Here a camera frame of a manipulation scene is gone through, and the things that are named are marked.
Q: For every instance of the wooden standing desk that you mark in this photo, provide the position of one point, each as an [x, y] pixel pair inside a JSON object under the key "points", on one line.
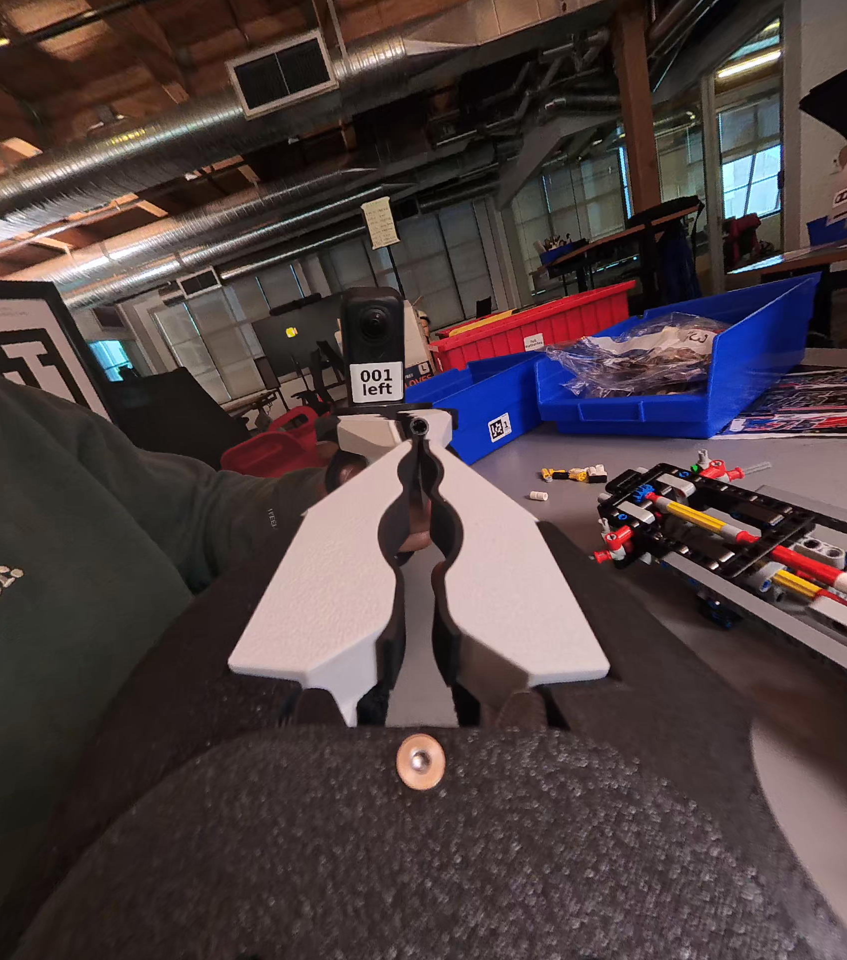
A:
{"points": [[618, 232]]}

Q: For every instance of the colourful sticker sheet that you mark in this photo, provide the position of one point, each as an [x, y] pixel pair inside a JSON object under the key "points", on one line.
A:
{"points": [[828, 405]]}

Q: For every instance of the red black backpack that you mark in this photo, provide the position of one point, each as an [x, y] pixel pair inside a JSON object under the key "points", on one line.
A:
{"points": [[742, 240]]}

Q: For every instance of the black white framed poster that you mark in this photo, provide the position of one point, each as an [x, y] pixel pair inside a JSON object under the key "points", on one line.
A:
{"points": [[26, 352]]}

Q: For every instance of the small yellow black lego assembly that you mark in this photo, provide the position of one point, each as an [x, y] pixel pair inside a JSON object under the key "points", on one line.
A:
{"points": [[573, 474]]}

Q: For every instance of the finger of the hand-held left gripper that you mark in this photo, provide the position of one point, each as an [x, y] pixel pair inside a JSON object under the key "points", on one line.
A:
{"points": [[367, 435], [440, 431]]}

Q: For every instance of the long wooden table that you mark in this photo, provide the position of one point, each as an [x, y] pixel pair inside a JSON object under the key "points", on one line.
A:
{"points": [[806, 259]]}

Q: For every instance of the person's left forearm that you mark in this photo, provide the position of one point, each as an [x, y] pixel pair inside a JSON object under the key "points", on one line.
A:
{"points": [[243, 510]]}

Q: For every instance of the lego car chassis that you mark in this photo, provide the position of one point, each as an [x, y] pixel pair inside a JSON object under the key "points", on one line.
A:
{"points": [[731, 517]]}

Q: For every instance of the white paper sign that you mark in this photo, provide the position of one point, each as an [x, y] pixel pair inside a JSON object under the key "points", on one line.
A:
{"points": [[380, 221]]}

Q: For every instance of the silver ventilation duct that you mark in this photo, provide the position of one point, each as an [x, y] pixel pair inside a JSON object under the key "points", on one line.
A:
{"points": [[168, 142], [228, 240]]}

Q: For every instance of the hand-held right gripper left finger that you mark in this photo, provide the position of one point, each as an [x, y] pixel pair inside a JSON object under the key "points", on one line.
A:
{"points": [[318, 592]]}

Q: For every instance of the small blue bin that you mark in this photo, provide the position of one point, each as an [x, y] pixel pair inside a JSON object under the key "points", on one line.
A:
{"points": [[828, 229]]}

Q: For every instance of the white air vent grille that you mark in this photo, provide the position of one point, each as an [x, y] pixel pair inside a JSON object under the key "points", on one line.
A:
{"points": [[281, 75]]}

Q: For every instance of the blue plastic bin square tag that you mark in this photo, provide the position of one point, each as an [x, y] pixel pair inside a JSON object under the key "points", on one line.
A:
{"points": [[453, 420]]}

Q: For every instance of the red plastic caddy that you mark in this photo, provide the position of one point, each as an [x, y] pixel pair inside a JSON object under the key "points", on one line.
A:
{"points": [[266, 450]]}

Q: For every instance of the clear bag of lego parts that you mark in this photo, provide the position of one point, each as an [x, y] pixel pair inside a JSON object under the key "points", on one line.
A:
{"points": [[633, 360]]}

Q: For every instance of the person's left hand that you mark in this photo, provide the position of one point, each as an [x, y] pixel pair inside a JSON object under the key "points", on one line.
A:
{"points": [[345, 472]]}

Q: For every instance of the wooden pillar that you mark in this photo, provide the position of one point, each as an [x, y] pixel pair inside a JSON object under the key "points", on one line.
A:
{"points": [[635, 112]]}

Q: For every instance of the person's green sweatshirt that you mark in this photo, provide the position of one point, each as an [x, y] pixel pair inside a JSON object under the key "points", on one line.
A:
{"points": [[56, 600]]}

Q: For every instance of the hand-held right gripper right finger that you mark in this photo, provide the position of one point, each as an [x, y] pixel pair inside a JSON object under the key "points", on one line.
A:
{"points": [[521, 600]]}

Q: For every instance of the red plastic bin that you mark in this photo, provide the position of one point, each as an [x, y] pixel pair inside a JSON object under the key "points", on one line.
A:
{"points": [[543, 330]]}

